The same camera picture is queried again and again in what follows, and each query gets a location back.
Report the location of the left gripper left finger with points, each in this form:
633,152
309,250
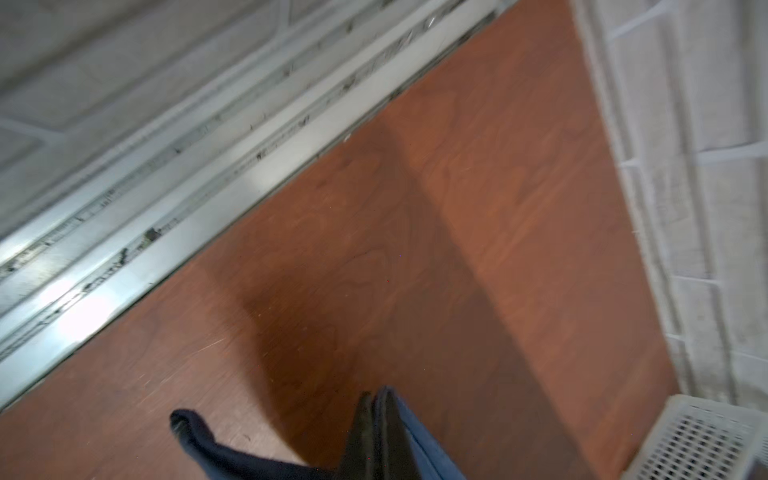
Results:
358,459

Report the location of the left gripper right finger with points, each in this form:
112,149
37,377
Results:
393,454

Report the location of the white plastic laundry basket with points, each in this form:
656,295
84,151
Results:
696,438

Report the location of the aluminium mounting rail frame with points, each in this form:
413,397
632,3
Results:
133,132

